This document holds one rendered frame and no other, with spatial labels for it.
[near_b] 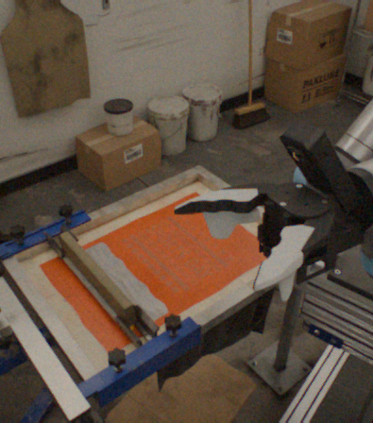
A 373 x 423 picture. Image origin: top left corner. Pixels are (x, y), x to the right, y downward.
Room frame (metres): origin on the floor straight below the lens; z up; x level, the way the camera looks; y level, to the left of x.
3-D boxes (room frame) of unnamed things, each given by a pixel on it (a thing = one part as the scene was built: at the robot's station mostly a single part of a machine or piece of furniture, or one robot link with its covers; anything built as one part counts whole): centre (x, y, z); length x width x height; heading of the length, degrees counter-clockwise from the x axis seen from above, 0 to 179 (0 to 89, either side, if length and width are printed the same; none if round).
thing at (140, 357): (0.70, 0.09, 0.97); 0.30 x 0.05 x 0.07; 128
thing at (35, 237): (1.13, 0.44, 0.97); 0.30 x 0.05 x 0.07; 128
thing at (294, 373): (1.32, -0.44, 0.48); 0.22 x 0.22 x 0.96; 38
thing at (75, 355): (1.06, 0.08, 0.97); 0.79 x 0.58 x 0.04; 128
